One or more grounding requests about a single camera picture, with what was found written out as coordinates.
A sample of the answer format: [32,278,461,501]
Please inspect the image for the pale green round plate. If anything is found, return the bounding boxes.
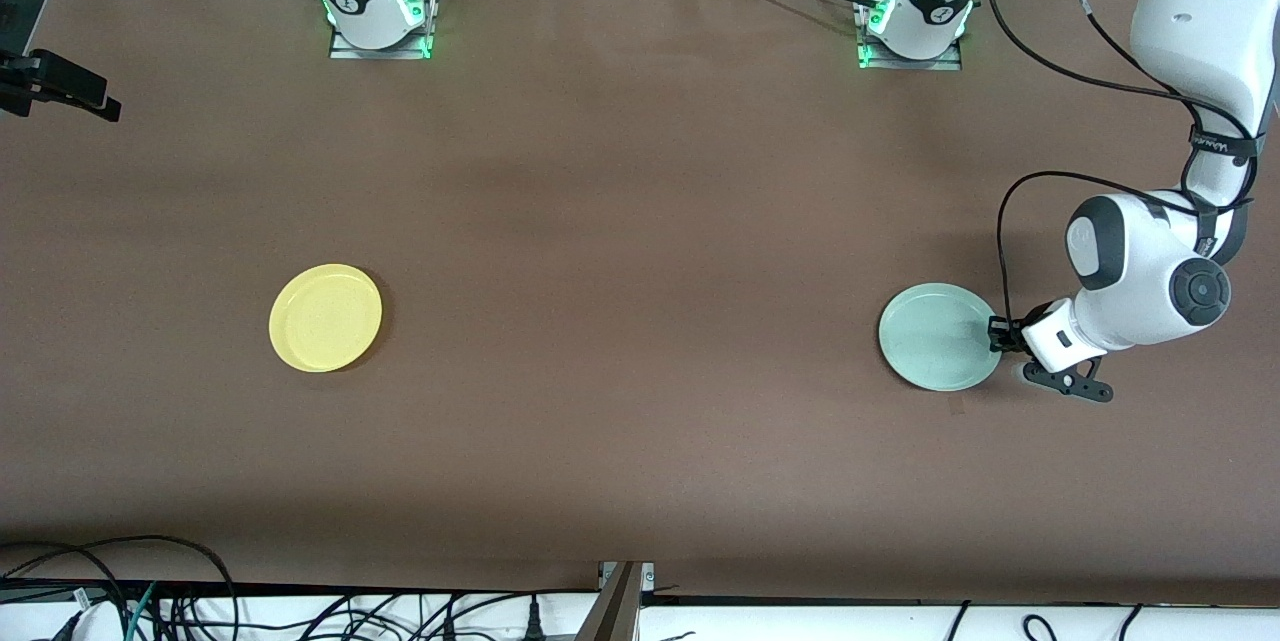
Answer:
[878,282,1004,393]

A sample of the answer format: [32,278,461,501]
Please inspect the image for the yellow round plate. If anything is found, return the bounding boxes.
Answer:
[268,263,384,374]

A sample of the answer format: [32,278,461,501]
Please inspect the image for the brown table cover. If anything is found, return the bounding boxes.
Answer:
[0,0,1280,608]

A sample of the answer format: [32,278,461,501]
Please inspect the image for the aluminium profile beam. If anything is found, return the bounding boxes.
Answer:
[575,561,656,641]

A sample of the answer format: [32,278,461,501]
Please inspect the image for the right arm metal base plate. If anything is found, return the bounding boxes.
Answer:
[328,0,433,60]

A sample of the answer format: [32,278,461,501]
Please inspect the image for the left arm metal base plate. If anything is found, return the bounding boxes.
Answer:
[855,0,963,72]

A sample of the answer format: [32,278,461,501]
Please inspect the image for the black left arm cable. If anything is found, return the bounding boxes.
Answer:
[984,0,1257,347]

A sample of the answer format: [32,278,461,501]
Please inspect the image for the large looping black cable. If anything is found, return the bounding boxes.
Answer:
[0,534,239,641]

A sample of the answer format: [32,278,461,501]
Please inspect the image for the small looping black cable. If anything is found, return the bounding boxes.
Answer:
[0,543,131,641]

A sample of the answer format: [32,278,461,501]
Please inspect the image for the green cable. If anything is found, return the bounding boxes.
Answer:
[125,581,159,641]

